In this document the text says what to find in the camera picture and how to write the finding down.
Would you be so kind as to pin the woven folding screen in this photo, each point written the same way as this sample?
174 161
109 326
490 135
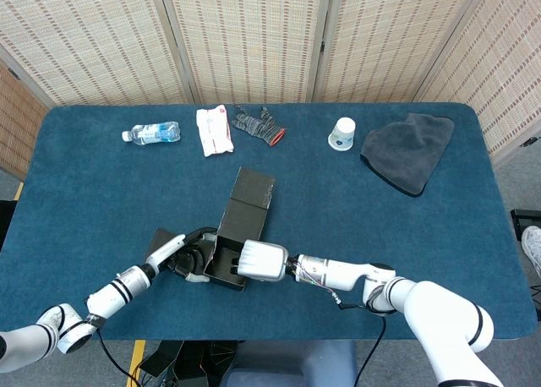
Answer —
253 40

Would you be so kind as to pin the clear plastic water bottle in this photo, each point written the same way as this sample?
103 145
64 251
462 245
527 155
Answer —
156 132

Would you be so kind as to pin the blue table cloth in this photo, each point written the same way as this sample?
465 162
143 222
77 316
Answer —
380 218

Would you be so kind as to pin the white sneaker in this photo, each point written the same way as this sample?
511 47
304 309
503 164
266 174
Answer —
532 247

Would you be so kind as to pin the grey knit glove red cuff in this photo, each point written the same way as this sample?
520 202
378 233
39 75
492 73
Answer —
253 125

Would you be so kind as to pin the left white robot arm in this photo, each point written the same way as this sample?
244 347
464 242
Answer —
114 287

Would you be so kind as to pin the white tissue packet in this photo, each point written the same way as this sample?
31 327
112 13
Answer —
213 131

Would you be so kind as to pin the black cardboard box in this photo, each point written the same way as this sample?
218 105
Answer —
247 218

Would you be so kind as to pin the black stand beside table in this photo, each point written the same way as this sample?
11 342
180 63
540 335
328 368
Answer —
526 214

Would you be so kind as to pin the blue grey robot torso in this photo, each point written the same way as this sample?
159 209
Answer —
287 366

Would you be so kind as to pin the white floral paper cup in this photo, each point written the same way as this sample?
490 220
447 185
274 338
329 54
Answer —
342 134

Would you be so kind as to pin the dark grey towel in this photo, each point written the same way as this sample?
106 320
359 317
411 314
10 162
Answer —
406 154

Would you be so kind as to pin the yellow floor tape strip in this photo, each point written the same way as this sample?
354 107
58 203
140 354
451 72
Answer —
19 191
136 357

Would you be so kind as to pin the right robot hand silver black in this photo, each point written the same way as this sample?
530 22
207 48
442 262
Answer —
262 260

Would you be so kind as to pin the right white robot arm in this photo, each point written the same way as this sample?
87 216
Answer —
351 273

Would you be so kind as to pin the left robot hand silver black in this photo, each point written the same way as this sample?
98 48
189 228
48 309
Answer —
167 249

